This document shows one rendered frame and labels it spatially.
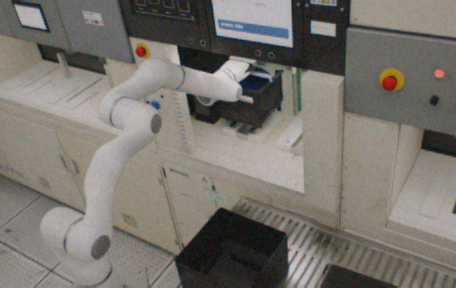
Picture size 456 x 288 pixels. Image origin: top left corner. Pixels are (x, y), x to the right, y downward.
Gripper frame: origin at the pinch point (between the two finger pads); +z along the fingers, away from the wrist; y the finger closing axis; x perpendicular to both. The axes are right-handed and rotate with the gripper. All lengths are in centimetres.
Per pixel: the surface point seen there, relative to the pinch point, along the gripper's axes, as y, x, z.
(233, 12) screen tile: 16.7, 34.5, -30.3
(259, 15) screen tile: 26, 35, -30
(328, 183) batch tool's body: 52, -21, -35
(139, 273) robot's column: -1, -46, -83
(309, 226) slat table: 44, -45, -36
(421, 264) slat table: 85, -45, -35
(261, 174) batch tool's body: 19.7, -34.4, -27.4
